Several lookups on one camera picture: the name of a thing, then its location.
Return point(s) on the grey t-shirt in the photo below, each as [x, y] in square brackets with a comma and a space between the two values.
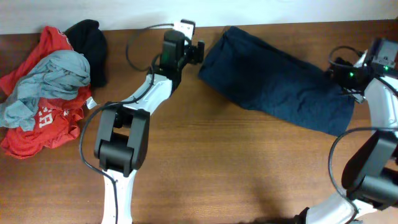
[57, 76]

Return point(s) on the red printed t-shirt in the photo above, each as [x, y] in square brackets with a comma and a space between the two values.
[56, 119]

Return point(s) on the black garment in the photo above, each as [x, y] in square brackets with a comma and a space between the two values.
[86, 38]

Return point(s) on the navy blue shorts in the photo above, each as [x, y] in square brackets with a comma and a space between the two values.
[257, 76]

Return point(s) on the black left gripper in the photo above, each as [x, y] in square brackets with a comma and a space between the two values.
[198, 51]

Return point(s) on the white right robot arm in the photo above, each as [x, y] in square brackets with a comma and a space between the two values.
[367, 185]

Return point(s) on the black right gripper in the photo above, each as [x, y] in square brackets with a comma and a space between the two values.
[339, 74]

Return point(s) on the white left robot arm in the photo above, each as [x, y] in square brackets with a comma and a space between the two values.
[123, 133]

